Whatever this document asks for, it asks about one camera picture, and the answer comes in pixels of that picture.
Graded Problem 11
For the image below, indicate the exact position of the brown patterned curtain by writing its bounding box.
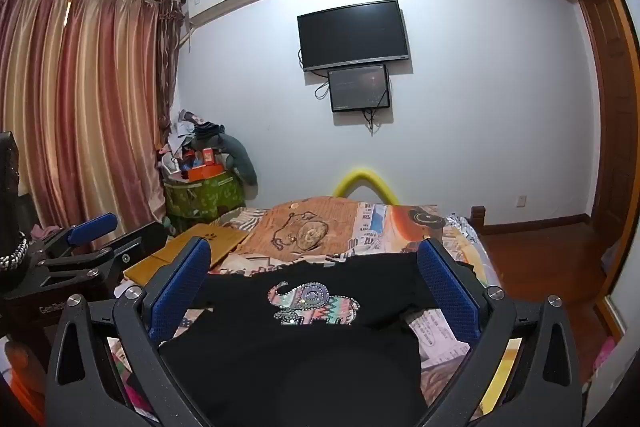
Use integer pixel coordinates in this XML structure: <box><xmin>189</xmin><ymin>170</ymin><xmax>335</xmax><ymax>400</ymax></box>
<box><xmin>156</xmin><ymin>0</ymin><xmax>182</xmax><ymax>150</ymax></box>

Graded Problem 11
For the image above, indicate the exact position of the black wall television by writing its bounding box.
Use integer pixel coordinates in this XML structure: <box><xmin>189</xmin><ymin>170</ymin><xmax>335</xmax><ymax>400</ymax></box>
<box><xmin>297</xmin><ymin>0</ymin><xmax>412</xmax><ymax>72</ymax></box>

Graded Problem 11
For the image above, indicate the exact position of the yellow foam tube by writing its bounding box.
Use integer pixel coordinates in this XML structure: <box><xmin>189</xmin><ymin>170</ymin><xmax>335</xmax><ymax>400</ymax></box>
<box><xmin>333</xmin><ymin>167</ymin><xmax>399</xmax><ymax>206</ymax></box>

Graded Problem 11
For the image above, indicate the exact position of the small black monitor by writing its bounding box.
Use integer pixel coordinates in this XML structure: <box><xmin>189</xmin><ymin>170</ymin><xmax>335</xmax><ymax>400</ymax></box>
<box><xmin>327</xmin><ymin>63</ymin><xmax>392</xmax><ymax>113</ymax></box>

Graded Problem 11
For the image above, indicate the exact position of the flat cardboard box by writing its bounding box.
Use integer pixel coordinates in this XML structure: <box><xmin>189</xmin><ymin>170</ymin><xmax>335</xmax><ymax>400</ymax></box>
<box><xmin>122</xmin><ymin>223</ymin><xmax>251</xmax><ymax>288</ymax></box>

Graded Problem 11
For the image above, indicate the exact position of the striped pink gold curtain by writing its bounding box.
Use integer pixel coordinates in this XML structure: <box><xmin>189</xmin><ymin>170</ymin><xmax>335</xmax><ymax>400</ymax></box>
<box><xmin>0</xmin><ymin>0</ymin><xmax>166</xmax><ymax>235</ymax></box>

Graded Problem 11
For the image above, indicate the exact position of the black elephant print shirt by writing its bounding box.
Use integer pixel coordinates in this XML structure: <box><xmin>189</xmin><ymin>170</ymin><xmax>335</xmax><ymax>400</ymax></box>
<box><xmin>159</xmin><ymin>252</ymin><xmax>488</xmax><ymax>427</ymax></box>

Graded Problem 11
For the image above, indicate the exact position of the printed blanket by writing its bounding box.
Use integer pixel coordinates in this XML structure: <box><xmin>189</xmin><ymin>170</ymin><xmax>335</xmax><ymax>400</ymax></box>
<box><xmin>105</xmin><ymin>199</ymin><xmax>506</xmax><ymax>427</ymax></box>

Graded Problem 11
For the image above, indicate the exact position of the wooden door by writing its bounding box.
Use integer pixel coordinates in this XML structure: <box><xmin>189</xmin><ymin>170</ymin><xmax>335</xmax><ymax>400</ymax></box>
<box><xmin>574</xmin><ymin>0</ymin><xmax>640</xmax><ymax>303</ymax></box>

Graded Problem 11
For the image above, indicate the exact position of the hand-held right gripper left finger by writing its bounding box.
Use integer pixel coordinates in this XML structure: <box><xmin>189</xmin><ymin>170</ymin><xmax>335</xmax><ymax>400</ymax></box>
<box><xmin>44</xmin><ymin>238</ymin><xmax>213</xmax><ymax>427</ymax></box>

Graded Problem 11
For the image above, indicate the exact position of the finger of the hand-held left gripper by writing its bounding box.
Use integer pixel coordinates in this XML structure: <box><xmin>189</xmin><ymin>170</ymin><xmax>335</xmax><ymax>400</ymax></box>
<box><xmin>30</xmin><ymin>212</ymin><xmax>119</xmax><ymax>264</ymax></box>
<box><xmin>10</xmin><ymin>221</ymin><xmax>168</xmax><ymax>303</ymax></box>

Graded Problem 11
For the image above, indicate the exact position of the orange box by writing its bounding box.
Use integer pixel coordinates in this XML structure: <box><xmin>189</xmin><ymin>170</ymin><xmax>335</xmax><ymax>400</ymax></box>
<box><xmin>187</xmin><ymin>163</ymin><xmax>224</xmax><ymax>182</ymax></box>

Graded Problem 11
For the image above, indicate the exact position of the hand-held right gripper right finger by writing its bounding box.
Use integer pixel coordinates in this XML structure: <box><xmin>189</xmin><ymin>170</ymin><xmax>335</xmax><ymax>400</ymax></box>
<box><xmin>416</xmin><ymin>237</ymin><xmax>585</xmax><ymax>427</ymax></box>

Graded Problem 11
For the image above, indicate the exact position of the green patterned storage bag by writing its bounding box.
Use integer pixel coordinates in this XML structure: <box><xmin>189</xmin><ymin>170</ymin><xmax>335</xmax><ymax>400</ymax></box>
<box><xmin>164</xmin><ymin>174</ymin><xmax>246</xmax><ymax>230</ymax></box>

